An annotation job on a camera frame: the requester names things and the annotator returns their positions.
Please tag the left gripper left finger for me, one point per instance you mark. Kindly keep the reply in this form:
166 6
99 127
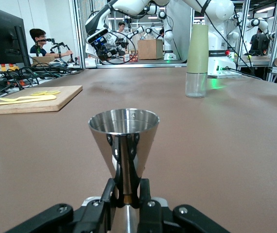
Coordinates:
107 213

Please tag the yellow tennis ball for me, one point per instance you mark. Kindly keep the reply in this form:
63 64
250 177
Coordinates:
249 57

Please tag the wooden cutting board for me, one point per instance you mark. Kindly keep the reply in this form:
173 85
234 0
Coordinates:
43 105

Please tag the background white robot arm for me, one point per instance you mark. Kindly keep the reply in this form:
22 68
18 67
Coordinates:
260 23
168 36

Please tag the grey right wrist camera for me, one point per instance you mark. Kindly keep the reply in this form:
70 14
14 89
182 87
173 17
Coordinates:
97 36

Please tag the black computer monitor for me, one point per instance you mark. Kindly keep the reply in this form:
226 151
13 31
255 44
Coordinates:
0 36

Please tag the large cardboard box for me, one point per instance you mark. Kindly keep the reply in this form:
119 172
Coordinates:
150 49

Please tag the person in white shirt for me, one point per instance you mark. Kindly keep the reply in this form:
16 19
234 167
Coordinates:
122 27

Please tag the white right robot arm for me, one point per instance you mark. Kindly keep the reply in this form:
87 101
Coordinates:
216 43

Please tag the yellow plastic knife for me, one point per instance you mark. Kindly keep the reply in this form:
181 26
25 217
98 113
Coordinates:
31 100

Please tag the green sleeved glass bottle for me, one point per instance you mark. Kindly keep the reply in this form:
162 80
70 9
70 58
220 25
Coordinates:
196 55

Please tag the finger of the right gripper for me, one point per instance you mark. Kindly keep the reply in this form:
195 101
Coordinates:
102 55
122 45

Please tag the seated person with glasses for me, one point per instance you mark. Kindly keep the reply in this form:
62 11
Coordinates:
40 46

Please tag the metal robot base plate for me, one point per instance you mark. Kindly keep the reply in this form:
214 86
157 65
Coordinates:
226 75

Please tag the yellow plastic fork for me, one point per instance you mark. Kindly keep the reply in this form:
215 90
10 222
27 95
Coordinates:
19 98

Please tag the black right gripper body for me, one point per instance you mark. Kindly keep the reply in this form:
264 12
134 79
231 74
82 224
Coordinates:
105 51

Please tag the person in dark clothes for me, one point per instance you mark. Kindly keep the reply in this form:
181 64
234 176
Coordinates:
260 43

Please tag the steel jigger measuring cup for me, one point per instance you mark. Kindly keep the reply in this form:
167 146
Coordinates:
143 136

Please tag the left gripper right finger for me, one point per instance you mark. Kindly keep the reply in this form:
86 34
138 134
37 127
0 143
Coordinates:
145 213

